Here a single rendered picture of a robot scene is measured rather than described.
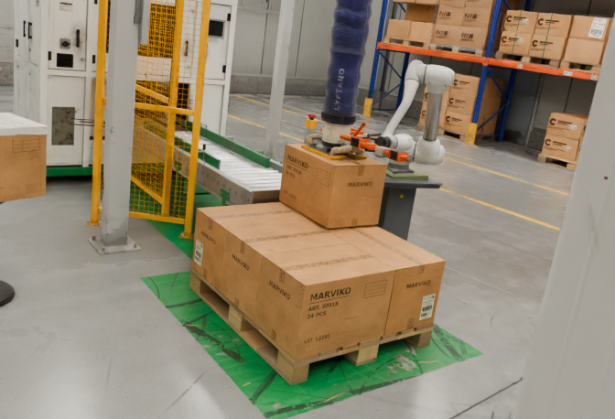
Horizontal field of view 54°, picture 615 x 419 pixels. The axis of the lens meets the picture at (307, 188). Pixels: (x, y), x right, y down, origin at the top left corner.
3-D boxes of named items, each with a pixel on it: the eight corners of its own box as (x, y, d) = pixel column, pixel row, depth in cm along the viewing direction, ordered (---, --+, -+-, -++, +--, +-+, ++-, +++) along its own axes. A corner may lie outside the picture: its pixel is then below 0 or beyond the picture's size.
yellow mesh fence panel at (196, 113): (84, 224, 476) (94, -58, 422) (90, 220, 486) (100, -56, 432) (193, 239, 475) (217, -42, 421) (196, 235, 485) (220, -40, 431)
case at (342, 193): (278, 200, 416) (285, 144, 406) (326, 198, 437) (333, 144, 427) (327, 229, 368) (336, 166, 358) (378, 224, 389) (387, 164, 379)
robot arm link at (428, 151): (415, 155, 456) (444, 159, 451) (412, 166, 443) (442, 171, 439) (426, 59, 412) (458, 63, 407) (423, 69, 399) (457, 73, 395)
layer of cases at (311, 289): (191, 266, 389) (196, 208, 378) (315, 250, 447) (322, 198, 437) (294, 359, 297) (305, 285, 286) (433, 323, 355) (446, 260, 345)
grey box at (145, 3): (131, 41, 418) (133, -4, 410) (138, 41, 421) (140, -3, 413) (141, 44, 402) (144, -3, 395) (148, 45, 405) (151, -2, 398)
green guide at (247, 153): (186, 128, 623) (186, 120, 620) (195, 128, 629) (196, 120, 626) (266, 167, 500) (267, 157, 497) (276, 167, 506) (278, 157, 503)
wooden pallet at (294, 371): (188, 286, 392) (190, 266, 389) (312, 267, 451) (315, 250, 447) (290, 385, 300) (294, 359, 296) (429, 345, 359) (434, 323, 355)
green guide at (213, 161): (134, 127, 591) (135, 119, 589) (145, 127, 597) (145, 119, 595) (208, 170, 468) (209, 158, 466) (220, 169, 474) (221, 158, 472)
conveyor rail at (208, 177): (131, 143, 593) (132, 123, 588) (136, 143, 596) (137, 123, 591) (248, 218, 416) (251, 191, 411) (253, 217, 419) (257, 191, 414)
